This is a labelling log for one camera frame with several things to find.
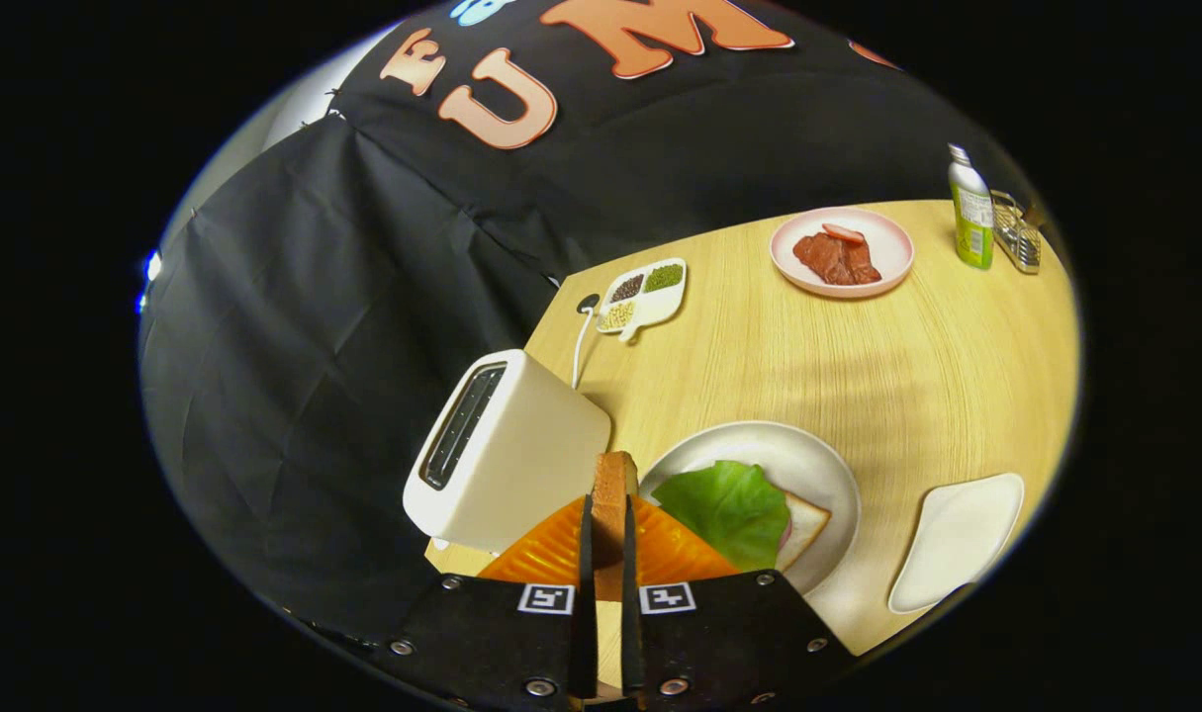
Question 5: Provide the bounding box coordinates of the black backdrop cloth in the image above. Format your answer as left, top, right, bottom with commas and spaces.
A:
140, 0, 1037, 644

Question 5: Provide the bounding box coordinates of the white divided dish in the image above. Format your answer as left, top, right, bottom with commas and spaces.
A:
597, 258, 689, 344

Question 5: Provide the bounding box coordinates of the brown meat slice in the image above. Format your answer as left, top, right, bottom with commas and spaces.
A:
792, 232, 882, 287

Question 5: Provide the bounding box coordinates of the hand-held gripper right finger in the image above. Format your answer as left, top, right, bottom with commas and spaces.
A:
619, 494, 854, 710

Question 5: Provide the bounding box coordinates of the white toaster cable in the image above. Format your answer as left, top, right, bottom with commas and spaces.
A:
572, 302, 597, 390

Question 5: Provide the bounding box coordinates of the green label metal bottle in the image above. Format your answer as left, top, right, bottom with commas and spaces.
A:
948, 143, 995, 270

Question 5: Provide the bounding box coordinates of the rounded square white plate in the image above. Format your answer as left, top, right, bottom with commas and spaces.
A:
887, 473, 1026, 615

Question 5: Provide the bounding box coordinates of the pink plate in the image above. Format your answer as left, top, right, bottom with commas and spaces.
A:
770, 207, 915, 300

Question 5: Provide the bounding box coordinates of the white bread slice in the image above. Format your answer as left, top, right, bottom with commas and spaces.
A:
774, 491, 832, 573

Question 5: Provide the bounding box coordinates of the white toaster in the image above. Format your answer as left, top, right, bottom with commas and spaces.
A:
403, 349, 613, 555

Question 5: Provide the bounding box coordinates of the toasted bread slice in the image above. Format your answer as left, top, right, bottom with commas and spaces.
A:
591, 451, 640, 604

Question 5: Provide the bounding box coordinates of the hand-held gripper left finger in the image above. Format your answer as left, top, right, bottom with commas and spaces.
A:
378, 494, 600, 712

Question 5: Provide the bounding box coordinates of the green lettuce leaf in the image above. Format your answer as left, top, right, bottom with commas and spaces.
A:
652, 460, 791, 573

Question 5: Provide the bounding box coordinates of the wire mesh basket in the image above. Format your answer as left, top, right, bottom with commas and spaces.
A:
991, 190, 1043, 275

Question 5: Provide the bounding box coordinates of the round white plate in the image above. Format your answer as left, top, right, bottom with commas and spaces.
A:
638, 420, 863, 597

